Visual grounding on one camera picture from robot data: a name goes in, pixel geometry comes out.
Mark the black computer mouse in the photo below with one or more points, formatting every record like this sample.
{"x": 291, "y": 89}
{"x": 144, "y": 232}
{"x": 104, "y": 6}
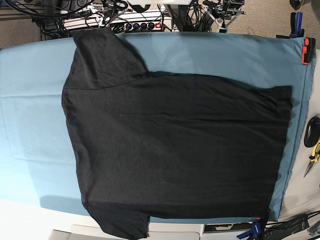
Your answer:
{"x": 312, "y": 133}

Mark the black T-shirt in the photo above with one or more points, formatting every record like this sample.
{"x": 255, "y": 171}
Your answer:
{"x": 167, "y": 145}

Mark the white power strip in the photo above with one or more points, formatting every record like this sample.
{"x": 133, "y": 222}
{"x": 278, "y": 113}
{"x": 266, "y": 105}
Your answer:
{"x": 139, "y": 27}

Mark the blue clamp bottom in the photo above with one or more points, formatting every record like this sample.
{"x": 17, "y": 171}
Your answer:
{"x": 255, "y": 231}

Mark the yellow handled pliers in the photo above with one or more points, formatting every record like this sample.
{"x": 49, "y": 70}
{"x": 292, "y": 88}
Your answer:
{"x": 313, "y": 158}

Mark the teal table cloth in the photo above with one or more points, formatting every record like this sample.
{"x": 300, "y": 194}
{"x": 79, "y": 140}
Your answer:
{"x": 37, "y": 162}

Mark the orange black clamp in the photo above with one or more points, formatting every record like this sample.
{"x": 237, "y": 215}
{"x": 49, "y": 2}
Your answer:
{"x": 308, "y": 48}

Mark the blue spring clamp top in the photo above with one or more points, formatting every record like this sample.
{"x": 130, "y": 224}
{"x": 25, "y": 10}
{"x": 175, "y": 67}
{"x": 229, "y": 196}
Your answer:
{"x": 296, "y": 25}

